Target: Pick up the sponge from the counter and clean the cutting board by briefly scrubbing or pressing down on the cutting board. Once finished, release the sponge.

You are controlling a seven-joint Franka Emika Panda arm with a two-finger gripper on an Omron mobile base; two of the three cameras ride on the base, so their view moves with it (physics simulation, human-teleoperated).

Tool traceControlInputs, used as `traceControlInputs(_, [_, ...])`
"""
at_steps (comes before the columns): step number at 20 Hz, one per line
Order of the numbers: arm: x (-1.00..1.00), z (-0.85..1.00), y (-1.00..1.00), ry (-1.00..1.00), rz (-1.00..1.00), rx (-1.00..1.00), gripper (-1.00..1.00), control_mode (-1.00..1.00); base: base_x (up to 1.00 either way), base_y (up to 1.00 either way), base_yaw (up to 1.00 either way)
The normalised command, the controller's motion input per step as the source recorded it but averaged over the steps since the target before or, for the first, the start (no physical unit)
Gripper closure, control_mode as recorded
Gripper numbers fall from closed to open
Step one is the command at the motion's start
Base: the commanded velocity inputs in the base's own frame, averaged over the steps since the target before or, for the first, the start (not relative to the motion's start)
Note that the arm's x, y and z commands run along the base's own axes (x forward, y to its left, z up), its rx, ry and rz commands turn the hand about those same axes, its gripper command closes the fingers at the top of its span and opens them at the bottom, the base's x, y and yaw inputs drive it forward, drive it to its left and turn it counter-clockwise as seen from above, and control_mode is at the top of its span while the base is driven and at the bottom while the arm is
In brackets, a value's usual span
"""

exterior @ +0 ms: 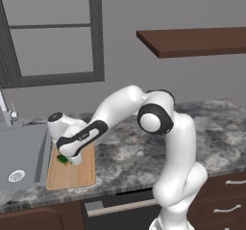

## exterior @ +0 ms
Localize silver dishwasher handle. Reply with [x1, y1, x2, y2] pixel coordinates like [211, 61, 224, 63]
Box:
[86, 198, 159, 218]

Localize dark grey window frame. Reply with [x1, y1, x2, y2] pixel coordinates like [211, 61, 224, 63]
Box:
[0, 0, 106, 89]

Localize wooden cutting board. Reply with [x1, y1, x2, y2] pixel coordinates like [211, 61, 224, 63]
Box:
[45, 141, 97, 192]

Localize brown wooden wall shelf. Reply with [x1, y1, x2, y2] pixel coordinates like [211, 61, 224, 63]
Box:
[135, 26, 246, 60]

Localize green sponge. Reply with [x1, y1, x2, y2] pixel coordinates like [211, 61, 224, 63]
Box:
[56, 154, 69, 166]

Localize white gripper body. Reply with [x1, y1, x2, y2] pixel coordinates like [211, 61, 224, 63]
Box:
[65, 153, 84, 166]

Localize black dishwasher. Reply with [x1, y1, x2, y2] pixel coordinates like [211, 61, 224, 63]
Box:
[80, 188, 162, 230]

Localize silver drawer handle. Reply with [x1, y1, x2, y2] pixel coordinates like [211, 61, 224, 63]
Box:
[225, 179, 246, 187]
[213, 204, 242, 215]

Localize brown drawer front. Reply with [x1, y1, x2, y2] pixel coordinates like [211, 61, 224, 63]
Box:
[203, 171, 246, 199]
[187, 193, 246, 227]

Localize grey sink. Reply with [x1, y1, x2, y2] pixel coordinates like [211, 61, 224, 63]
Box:
[0, 120, 53, 193]

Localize brown cupboard door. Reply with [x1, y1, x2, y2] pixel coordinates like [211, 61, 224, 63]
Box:
[0, 200, 86, 230]

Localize silver tap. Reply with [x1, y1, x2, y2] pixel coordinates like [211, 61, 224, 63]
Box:
[0, 89, 19, 128]

